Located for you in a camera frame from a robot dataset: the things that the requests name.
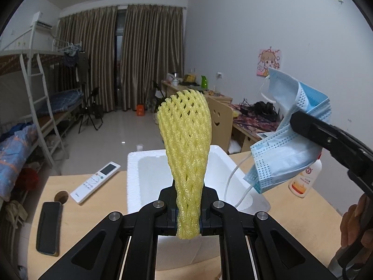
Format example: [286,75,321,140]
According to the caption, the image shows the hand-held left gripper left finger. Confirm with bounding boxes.
[38,185,178,280]

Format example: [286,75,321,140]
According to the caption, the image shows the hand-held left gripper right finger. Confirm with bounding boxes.
[200,186,336,280]

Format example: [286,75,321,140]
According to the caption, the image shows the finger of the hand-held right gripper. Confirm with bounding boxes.
[290,110,373,175]
[347,169,373,195]

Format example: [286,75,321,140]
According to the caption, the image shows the white foam box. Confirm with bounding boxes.
[127,144,271,272]

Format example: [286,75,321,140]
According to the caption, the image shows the blue face mask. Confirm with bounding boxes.
[244,67,333,194]

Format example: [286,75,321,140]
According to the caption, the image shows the yellow foam fruit net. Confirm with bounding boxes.
[157,90,212,241]

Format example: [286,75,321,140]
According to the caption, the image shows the person's right hand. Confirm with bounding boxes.
[340,194,370,249]

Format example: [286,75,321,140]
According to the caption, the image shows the white lotion pump bottle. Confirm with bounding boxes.
[288,152,323,199]

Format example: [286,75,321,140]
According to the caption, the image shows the black headphones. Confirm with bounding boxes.
[253,101,278,116]

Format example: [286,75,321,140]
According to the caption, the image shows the white remote control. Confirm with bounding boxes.
[70,161,121,205]

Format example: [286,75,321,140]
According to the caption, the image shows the desk with patterned mat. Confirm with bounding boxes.
[231,102,293,156]

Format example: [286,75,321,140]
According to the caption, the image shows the wooden chair with smiley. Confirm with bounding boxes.
[207,96,234,154]

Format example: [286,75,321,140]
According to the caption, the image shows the wooden desk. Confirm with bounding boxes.
[161,80,234,114]

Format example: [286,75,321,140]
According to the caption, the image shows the brown curtain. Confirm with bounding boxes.
[57,7,118,113]
[121,4,187,112]

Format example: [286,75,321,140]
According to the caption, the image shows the blue printed blanket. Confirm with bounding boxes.
[0,123,39,202]

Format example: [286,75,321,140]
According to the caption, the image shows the hanging dark clothes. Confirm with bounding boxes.
[62,44,90,83]

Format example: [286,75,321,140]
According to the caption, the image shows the white metal bunk bed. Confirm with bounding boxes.
[0,29,86,170]

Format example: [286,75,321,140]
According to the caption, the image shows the white air conditioner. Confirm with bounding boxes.
[33,12,55,30]

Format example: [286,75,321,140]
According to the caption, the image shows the cartoon wall poster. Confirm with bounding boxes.
[256,48,284,78]

